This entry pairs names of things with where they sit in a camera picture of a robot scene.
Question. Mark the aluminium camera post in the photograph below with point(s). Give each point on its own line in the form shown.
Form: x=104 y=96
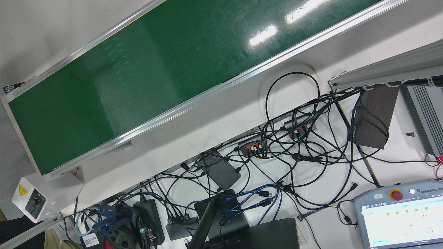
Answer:
x=398 y=65

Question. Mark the flat black adapter box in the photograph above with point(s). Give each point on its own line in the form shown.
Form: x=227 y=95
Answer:
x=221 y=171

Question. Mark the black power brick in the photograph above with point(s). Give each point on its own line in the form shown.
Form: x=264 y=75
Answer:
x=148 y=221

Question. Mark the black hub orange ports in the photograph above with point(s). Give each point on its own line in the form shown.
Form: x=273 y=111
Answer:
x=251 y=143

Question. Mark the green conveyor belt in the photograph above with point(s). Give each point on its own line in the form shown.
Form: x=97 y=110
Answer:
x=155 y=69

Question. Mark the black finned power supply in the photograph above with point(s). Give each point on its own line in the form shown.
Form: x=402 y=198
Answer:
x=429 y=117

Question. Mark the black computer monitor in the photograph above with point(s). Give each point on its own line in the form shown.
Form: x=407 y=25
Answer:
x=263 y=235

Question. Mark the grey USB hub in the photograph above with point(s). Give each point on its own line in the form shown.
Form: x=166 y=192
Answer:
x=299 y=122

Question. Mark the black multiport hub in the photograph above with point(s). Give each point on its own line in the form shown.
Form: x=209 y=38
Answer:
x=178 y=230

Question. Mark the black monitor stand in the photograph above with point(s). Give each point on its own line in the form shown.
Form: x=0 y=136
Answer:
x=204 y=224

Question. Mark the white keyboard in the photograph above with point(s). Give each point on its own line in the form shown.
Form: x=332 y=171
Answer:
x=303 y=233

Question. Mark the aluminium profile bar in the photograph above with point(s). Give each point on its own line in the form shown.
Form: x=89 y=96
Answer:
x=31 y=231

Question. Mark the black adapter white label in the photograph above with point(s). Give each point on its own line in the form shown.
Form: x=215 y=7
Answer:
x=90 y=239

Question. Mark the grey teach pendant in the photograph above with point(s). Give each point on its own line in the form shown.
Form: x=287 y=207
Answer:
x=398 y=221

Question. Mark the white conveyor control box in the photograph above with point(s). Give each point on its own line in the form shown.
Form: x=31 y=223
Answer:
x=31 y=200

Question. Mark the dark brown block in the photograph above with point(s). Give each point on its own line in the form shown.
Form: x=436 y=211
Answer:
x=375 y=117

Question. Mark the black label plate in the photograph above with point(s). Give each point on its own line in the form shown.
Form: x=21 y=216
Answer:
x=12 y=88

